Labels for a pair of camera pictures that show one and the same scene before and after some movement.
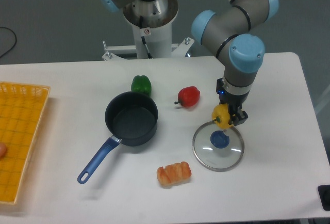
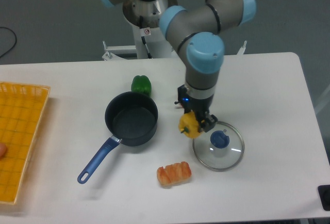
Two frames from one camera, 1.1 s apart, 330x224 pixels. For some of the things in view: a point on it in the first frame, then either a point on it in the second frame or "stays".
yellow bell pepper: x=220 y=115 → x=188 y=125
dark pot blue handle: x=131 y=118 stays
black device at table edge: x=324 y=193 stays
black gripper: x=234 y=102 → x=199 y=106
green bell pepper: x=141 y=83 stays
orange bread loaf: x=173 y=173 stays
